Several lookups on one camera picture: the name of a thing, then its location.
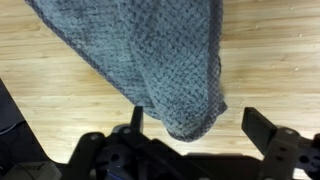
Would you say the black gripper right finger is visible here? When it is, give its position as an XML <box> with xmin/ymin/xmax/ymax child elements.
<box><xmin>242</xmin><ymin>107</ymin><xmax>300</xmax><ymax>180</ymax></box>

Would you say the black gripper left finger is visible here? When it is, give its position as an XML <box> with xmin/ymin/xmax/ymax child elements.
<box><xmin>130</xmin><ymin>106</ymin><xmax>143</xmax><ymax>133</ymax></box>

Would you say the grey towel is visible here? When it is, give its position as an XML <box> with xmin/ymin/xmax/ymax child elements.
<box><xmin>25</xmin><ymin>0</ymin><xmax>227</xmax><ymax>142</ymax></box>

